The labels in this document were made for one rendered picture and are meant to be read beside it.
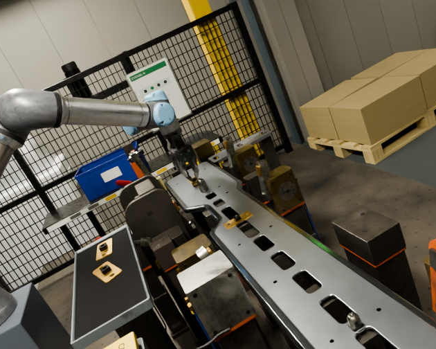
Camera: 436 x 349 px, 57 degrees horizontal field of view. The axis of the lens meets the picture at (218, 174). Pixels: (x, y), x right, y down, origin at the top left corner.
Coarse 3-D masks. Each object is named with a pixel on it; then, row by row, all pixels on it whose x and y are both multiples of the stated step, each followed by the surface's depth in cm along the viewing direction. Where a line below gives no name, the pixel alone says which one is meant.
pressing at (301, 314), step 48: (192, 192) 149; (240, 192) 131; (240, 240) 103; (288, 240) 94; (288, 288) 80; (336, 288) 74; (384, 288) 70; (336, 336) 65; (384, 336) 61; (432, 336) 58
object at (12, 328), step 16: (32, 288) 107; (32, 304) 102; (16, 320) 93; (32, 320) 97; (48, 320) 107; (0, 336) 90; (16, 336) 91; (32, 336) 93; (48, 336) 102; (64, 336) 112
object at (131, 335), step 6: (126, 336) 60; (132, 336) 59; (114, 342) 60; (120, 342) 59; (126, 342) 59; (132, 342) 58; (108, 348) 59; (114, 348) 58; (120, 348) 58; (126, 348) 57; (132, 348) 57; (138, 348) 58
